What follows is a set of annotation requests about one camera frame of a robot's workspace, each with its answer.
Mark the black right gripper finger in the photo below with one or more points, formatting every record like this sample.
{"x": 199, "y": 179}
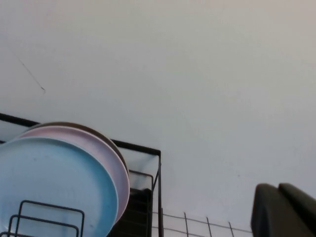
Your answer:
{"x": 284, "y": 214}

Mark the pink round plate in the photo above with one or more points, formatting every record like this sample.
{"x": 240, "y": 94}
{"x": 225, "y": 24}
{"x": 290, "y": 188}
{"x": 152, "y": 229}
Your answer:
{"x": 108, "y": 158}

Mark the grey round plate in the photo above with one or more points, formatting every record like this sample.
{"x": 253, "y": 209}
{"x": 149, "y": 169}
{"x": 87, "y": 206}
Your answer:
{"x": 74, "y": 124}

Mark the light blue round plate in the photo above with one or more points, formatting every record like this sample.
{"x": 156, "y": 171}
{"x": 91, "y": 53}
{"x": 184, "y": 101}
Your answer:
{"x": 56, "y": 177}

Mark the white black-grid tablecloth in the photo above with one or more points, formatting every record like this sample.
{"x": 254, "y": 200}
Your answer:
{"x": 172, "y": 224}

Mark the black plastic drip tray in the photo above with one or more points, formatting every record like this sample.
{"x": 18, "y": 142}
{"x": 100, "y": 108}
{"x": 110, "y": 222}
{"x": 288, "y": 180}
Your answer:
{"x": 140, "y": 209}

